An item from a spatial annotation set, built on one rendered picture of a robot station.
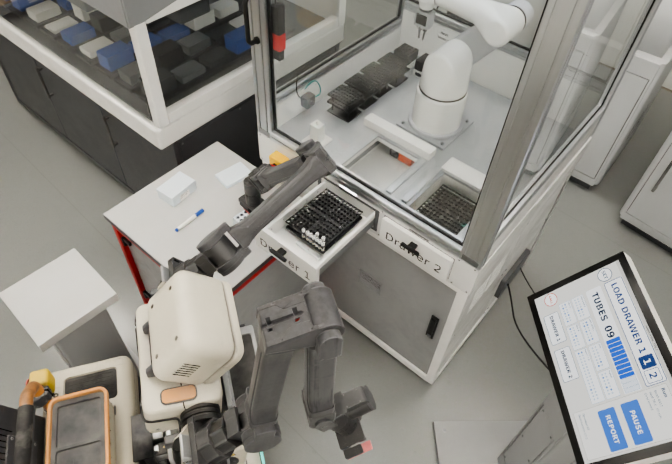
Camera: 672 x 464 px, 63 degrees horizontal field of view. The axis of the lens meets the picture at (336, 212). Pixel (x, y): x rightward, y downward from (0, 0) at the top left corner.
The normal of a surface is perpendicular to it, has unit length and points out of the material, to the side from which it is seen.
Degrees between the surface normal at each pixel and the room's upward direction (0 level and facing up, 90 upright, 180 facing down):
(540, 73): 90
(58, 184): 0
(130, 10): 90
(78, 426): 0
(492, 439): 5
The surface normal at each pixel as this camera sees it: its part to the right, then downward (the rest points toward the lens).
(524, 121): -0.65, 0.55
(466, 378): 0.04, -0.66
